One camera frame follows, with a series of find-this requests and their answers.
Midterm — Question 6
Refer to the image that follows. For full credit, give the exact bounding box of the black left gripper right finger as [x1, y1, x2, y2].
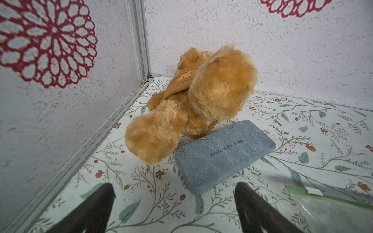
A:
[234, 182, 303, 233]

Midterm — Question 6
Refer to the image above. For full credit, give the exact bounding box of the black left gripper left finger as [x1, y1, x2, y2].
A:
[48, 183, 116, 233]

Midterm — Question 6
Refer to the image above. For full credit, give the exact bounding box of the clear zip-top bag green seal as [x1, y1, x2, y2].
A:
[286, 186, 373, 233]

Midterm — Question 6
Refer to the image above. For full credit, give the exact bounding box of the grey glasses case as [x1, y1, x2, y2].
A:
[175, 120, 276, 196]

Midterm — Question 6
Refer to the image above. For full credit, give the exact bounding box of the tan teddy bear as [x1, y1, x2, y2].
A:
[125, 45, 258, 164]

